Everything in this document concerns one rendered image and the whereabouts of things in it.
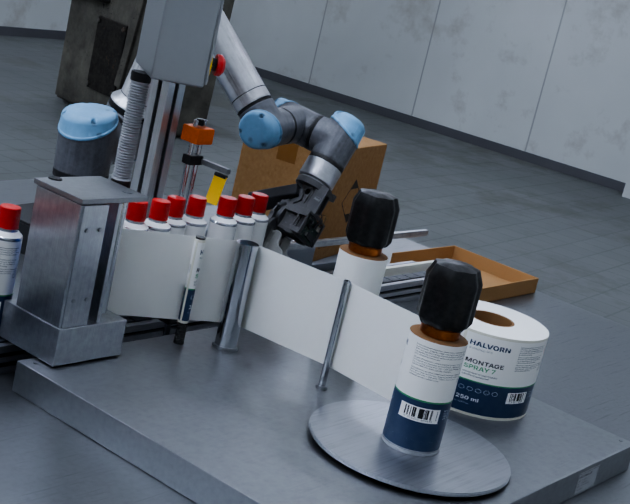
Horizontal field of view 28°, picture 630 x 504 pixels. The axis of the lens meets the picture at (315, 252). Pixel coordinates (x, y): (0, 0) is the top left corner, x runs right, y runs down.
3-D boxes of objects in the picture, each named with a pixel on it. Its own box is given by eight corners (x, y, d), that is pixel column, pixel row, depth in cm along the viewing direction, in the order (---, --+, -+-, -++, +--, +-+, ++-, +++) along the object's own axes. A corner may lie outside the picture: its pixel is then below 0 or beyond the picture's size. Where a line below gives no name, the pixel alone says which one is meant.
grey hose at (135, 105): (119, 190, 221) (141, 73, 215) (105, 184, 223) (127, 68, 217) (133, 190, 223) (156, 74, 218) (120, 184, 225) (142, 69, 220)
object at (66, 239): (52, 367, 187) (83, 203, 181) (-2, 335, 194) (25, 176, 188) (120, 354, 198) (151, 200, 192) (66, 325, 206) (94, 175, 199)
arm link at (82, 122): (40, 165, 259) (49, 101, 255) (78, 159, 271) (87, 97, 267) (88, 181, 254) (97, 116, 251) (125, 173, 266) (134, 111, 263)
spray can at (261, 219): (236, 299, 241) (259, 198, 236) (219, 290, 244) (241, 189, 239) (256, 298, 244) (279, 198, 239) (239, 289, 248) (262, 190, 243)
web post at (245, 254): (225, 353, 211) (249, 248, 206) (206, 343, 213) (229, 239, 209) (243, 350, 214) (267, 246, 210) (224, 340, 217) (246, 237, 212)
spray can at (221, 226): (201, 306, 232) (224, 200, 227) (187, 296, 236) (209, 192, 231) (225, 306, 235) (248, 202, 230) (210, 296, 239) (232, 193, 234)
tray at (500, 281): (476, 304, 297) (480, 288, 296) (388, 267, 311) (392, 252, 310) (534, 292, 321) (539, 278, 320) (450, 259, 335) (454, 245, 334)
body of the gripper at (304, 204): (295, 235, 241) (326, 182, 243) (261, 221, 245) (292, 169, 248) (311, 251, 247) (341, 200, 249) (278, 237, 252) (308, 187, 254)
